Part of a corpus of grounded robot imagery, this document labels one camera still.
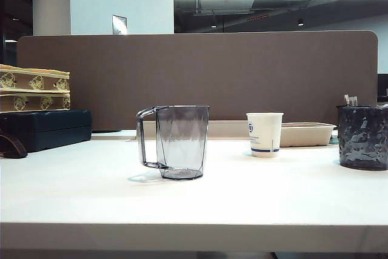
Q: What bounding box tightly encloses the white paper cup blue stripe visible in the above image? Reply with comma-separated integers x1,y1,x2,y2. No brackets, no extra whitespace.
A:
246,112,284,159

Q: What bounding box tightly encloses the transparent grey plastic mug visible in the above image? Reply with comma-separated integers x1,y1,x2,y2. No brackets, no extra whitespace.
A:
135,105,210,180

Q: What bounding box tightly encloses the brown desk partition panel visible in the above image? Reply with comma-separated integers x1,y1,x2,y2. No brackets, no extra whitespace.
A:
16,30,380,134

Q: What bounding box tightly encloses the beige food tray container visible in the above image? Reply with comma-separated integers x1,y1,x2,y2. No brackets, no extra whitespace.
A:
280,121,338,147

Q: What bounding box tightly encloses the dark blue hard case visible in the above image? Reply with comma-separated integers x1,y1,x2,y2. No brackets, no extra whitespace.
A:
0,109,93,153

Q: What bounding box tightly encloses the dark patterned pen holder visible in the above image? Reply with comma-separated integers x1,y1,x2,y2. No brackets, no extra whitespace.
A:
335,104,388,171

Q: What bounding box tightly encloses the brown leather strap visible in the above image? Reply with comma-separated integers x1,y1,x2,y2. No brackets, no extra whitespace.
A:
0,133,28,159

